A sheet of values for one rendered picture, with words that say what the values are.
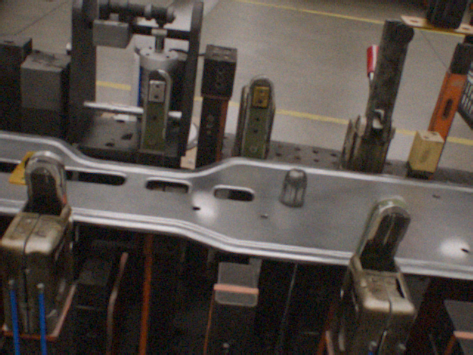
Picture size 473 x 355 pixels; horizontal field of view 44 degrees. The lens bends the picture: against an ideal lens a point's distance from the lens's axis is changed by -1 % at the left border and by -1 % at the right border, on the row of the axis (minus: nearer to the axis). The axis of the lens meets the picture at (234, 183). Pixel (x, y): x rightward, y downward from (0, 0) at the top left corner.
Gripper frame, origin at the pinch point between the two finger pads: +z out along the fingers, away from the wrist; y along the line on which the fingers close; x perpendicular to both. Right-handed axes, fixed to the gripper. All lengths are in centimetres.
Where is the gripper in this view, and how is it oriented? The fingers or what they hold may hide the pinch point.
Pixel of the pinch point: (446, 6)
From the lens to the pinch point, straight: 72.1
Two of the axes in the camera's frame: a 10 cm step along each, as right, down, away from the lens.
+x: 9.9, 1.2, 0.5
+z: -1.3, 8.6, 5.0
